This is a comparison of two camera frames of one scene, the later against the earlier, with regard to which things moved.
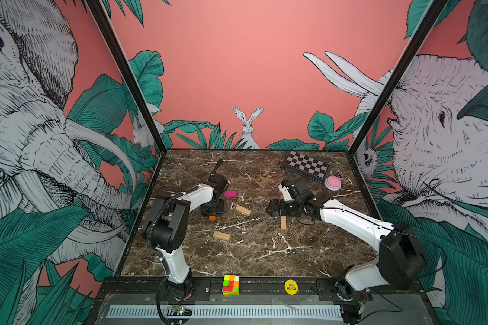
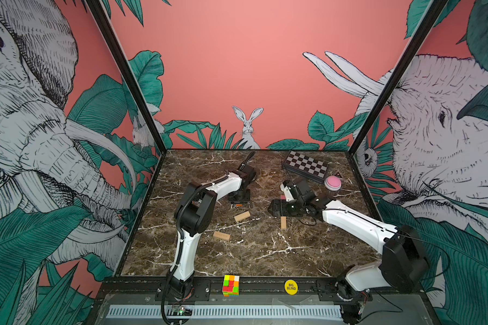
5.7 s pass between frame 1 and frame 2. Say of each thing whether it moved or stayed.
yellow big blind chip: stayed
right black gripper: stayed
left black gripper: moved
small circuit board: stayed
